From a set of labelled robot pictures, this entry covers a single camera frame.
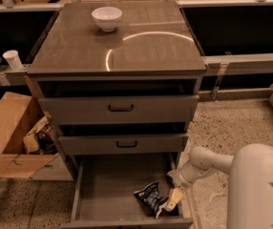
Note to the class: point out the open cardboard box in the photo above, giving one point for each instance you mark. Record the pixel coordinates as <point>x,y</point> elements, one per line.
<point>18,114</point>

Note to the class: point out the black drawer handle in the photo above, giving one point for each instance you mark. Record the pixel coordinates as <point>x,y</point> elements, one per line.
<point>121,109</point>
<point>124,145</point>

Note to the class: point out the black top drawer handle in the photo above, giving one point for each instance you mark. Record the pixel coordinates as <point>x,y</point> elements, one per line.
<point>121,109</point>

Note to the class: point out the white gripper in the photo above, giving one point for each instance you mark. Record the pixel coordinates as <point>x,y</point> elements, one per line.
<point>181,181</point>

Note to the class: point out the middle grey drawer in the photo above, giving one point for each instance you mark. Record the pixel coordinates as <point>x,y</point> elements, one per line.
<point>106,144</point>

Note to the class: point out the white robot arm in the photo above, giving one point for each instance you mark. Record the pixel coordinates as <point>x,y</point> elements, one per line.
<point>250,183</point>

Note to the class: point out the white paper cup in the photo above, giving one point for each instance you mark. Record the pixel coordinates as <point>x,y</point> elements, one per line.
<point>12,57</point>

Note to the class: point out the black middle drawer handle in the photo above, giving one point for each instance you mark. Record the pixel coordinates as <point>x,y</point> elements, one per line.
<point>124,145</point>

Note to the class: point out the blue chip bag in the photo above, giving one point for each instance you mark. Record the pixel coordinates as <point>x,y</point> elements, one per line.
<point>151,198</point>

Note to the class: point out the snack bags in box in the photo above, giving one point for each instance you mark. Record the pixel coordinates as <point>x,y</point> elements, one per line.
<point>39,139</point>

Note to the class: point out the grey drawer cabinet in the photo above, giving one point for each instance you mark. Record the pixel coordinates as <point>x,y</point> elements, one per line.
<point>150,53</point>

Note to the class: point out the grey drawer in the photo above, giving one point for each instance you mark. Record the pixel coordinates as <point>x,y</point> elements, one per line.
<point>106,144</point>
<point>94,110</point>
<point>104,193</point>

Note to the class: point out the bottom grey drawer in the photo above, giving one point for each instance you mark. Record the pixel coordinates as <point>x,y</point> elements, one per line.
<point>104,193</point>

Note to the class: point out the white ceramic bowl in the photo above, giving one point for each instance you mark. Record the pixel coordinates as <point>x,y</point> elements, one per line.
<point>107,18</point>

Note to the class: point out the top grey drawer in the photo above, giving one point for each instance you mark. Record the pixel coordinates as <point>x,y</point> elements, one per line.
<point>94,110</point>

